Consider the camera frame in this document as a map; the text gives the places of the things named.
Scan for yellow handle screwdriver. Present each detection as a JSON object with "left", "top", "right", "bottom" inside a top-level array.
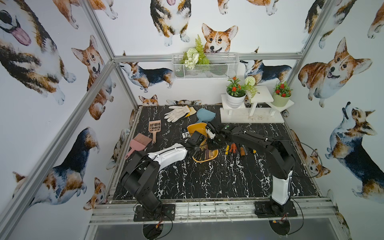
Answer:
[{"left": 225, "top": 145, "right": 230, "bottom": 155}]

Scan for yellow plastic storage box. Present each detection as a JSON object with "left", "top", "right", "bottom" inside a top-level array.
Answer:
[{"left": 187, "top": 123, "right": 219, "bottom": 163}]

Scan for amber handle screwdriver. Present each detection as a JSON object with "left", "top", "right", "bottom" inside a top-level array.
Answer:
[{"left": 240, "top": 147, "right": 246, "bottom": 156}]

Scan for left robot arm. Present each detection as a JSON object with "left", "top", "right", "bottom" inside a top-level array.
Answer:
[{"left": 120, "top": 131, "right": 206, "bottom": 214}]

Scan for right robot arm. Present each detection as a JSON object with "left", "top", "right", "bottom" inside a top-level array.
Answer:
[{"left": 206, "top": 122, "right": 296, "bottom": 215}]

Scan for blue plastic dustpan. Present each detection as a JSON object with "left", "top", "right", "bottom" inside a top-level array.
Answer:
[{"left": 197, "top": 108, "right": 216, "bottom": 123}]

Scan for yellow cloth under glove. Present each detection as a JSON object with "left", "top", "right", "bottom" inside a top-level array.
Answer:
[{"left": 185, "top": 107, "right": 197, "bottom": 118}]

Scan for white work glove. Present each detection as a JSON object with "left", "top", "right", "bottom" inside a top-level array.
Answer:
[{"left": 164, "top": 106, "right": 191, "bottom": 123}]

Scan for brown plastic slotted scoop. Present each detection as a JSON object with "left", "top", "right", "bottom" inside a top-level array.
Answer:
[{"left": 149, "top": 120, "right": 162, "bottom": 144}]

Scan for white pot red flowers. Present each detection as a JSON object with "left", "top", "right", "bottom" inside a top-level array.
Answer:
[{"left": 226, "top": 77, "right": 247, "bottom": 109}]

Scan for white stepped plant stand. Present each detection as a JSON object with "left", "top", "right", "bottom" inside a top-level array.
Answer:
[{"left": 220, "top": 86, "right": 295, "bottom": 124}]

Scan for pink hand brush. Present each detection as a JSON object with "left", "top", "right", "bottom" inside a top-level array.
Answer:
[{"left": 124, "top": 134, "right": 152, "bottom": 160}]

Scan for white hydrangea flower sprig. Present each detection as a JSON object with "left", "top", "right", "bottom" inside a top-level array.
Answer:
[{"left": 242, "top": 76, "right": 257, "bottom": 98}]

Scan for green pot red flowers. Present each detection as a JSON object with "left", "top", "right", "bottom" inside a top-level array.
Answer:
[{"left": 272, "top": 82, "right": 293, "bottom": 107}]

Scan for green fern with white flowers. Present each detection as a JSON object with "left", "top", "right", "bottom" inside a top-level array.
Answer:
[{"left": 181, "top": 35, "right": 210, "bottom": 71}]

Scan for white wire wall basket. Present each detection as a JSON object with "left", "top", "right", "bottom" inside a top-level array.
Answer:
[{"left": 172, "top": 53, "right": 240, "bottom": 80}]

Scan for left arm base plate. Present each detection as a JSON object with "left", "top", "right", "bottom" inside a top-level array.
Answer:
[{"left": 134, "top": 204, "right": 176, "bottom": 222}]

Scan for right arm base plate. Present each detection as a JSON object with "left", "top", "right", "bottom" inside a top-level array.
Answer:
[{"left": 254, "top": 200, "right": 298, "bottom": 218}]

